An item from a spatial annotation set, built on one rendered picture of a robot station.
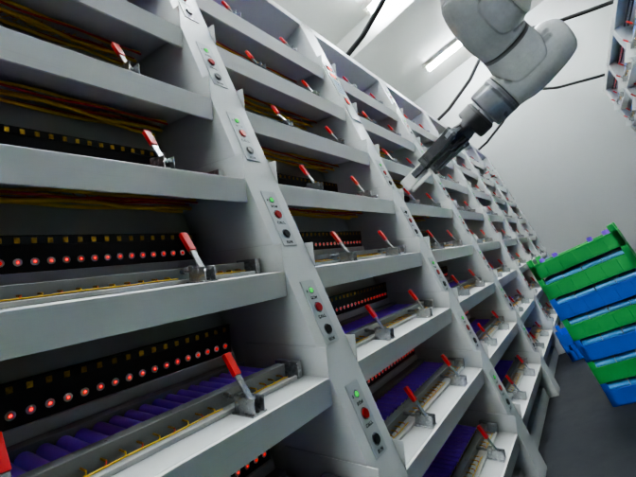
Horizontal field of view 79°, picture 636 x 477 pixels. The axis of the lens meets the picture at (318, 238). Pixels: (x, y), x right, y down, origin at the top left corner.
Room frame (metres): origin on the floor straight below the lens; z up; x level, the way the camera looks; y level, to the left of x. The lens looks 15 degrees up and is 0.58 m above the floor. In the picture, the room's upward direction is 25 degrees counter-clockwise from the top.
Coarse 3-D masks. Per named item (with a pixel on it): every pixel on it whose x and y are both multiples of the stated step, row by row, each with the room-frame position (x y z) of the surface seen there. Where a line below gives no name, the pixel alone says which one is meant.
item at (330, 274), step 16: (384, 240) 1.33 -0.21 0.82; (400, 240) 1.30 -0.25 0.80; (416, 240) 1.27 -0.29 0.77; (384, 256) 1.05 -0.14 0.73; (400, 256) 1.13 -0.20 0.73; (416, 256) 1.24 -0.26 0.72; (320, 272) 0.78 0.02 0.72; (336, 272) 0.83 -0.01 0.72; (352, 272) 0.89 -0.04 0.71; (368, 272) 0.96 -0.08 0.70; (384, 272) 1.04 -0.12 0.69
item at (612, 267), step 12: (624, 252) 1.38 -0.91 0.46; (600, 264) 1.42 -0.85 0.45; (612, 264) 1.41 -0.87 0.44; (624, 264) 1.39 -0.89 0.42; (576, 276) 1.47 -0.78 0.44; (588, 276) 1.45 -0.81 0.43; (600, 276) 1.44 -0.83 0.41; (552, 288) 1.52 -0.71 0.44; (564, 288) 1.50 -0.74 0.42; (576, 288) 1.48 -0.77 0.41
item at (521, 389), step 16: (512, 352) 1.92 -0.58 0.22; (528, 352) 1.88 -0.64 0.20; (496, 368) 1.80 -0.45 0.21; (512, 368) 1.77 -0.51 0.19; (528, 368) 1.74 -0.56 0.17; (512, 384) 1.66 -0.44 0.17; (528, 384) 1.65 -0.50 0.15; (512, 400) 1.51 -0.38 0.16; (528, 400) 1.50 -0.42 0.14; (528, 416) 1.47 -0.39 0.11
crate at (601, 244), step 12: (612, 228) 1.37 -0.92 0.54; (600, 240) 1.40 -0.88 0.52; (612, 240) 1.38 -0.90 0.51; (624, 240) 1.37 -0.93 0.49; (564, 252) 1.64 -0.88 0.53; (576, 252) 1.45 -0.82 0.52; (588, 252) 1.43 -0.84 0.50; (600, 252) 1.41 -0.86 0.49; (528, 264) 1.54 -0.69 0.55; (540, 264) 1.52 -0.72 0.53; (552, 264) 1.50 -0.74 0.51; (564, 264) 1.48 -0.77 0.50; (576, 264) 1.46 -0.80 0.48; (540, 276) 1.53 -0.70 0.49
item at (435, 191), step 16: (384, 96) 1.88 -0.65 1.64; (400, 112) 1.95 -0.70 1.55; (384, 128) 1.92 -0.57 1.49; (400, 128) 1.89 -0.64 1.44; (416, 144) 1.90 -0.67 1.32; (400, 160) 1.93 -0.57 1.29; (416, 160) 1.89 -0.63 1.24; (416, 192) 1.93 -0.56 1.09; (432, 192) 1.90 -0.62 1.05; (416, 224) 1.98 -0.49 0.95; (432, 224) 1.94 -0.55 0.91; (448, 224) 1.90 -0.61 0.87; (432, 240) 1.96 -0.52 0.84; (464, 256) 1.91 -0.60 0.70; (480, 256) 1.88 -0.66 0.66; (448, 272) 1.96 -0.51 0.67; (464, 272) 1.93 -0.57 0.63; (480, 272) 1.89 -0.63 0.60; (496, 288) 1.88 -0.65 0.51; (480, 304) 1.93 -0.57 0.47; (496, 304) 1.90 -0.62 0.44; (544, 368) 1.89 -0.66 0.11; (544, 384) 1.89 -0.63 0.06
